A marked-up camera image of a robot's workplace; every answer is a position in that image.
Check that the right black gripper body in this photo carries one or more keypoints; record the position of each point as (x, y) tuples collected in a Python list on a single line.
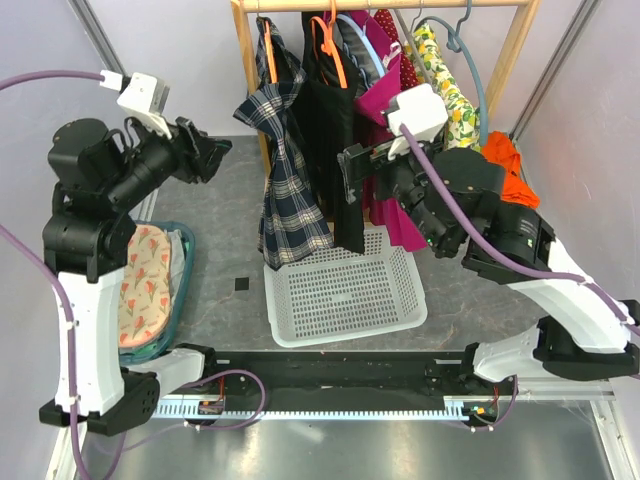
[(394, 176)]

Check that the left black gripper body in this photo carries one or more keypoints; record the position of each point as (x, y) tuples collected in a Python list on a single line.
[(188, 162)]

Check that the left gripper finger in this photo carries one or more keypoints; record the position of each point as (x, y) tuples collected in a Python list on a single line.
[(220, 147), (209, 165)]

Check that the magenta pleated skirt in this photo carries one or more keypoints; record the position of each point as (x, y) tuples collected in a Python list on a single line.
[(371, 129)]

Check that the black pleated skirt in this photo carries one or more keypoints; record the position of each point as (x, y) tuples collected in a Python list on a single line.
[(327, 123)]

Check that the navy plaid skirt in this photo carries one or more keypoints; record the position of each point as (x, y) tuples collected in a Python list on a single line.
[(291, 226)]

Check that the orange hanger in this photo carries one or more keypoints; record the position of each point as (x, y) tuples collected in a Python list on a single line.
[(268, 47), (328, 46)]

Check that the light blue hanger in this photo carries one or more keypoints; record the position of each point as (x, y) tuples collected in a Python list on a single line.
[(358, 47)]

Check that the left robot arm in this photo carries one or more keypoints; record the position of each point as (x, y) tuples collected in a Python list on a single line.
[(100, 180)]

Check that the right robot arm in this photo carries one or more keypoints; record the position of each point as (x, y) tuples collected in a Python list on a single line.
[(453, 198)]

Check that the lemon print skirt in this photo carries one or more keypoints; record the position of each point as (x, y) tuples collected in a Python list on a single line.
[(463, 126)]

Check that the red polka dot skirt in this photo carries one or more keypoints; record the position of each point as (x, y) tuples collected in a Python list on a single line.
[(408, 76)]

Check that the blue grey hanger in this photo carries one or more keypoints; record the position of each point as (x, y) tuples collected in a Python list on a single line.
[(455, 44)]

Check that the teal laundry basket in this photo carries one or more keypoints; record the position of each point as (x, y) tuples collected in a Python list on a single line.
[(182, 242)]

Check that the orange cloth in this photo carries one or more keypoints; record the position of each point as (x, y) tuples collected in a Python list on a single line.
[(500, 150)]

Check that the small black square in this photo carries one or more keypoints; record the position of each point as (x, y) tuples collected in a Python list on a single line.
[(242, 284)]

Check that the white perforated basket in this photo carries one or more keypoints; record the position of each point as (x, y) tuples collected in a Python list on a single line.
[(336, 295)]

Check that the tulip print cloth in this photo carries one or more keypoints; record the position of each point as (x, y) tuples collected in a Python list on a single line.
[(145, 300)]

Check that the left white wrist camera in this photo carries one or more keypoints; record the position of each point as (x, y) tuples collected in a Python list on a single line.
[(142, 96)]

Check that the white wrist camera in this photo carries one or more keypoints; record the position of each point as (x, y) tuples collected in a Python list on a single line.
[(142, 96), (421, 110)]

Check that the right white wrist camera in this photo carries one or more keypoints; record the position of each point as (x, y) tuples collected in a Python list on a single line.
[(421, 110)]

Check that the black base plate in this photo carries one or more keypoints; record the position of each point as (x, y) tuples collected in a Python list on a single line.
[(346, 380)]

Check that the white cable duct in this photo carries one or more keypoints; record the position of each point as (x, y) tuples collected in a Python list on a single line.
[(179, 407)]

